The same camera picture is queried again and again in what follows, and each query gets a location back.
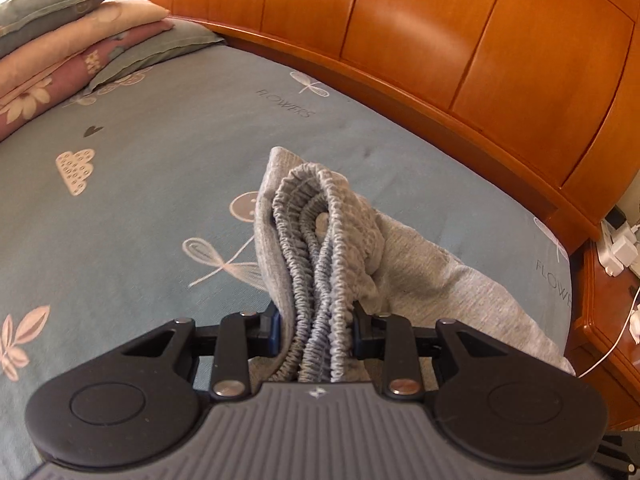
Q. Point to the teal floral bed sheet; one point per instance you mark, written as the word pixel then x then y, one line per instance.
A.
pixel 121 209

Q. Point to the wooden headboard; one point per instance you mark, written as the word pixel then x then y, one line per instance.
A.
pixel 540 97

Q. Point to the grey sweatpants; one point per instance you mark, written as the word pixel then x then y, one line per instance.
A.
pixel 321 248

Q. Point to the teal pillow on quilt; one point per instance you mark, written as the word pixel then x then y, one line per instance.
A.
pixel 25 20

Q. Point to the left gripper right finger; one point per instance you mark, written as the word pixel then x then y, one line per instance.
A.
pixel 492 402

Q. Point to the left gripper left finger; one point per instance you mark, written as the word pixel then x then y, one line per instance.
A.
pixel 145 398

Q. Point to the wooden nightstand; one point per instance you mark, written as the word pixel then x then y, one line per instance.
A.
pixel 599 347

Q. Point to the white power strip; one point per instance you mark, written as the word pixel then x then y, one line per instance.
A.
pixel 618 247

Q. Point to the teal pillow under quilt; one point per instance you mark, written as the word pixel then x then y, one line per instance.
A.
pixel 183 38

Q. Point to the pink floral folded quilt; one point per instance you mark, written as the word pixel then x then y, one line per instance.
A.
pixel 50 68

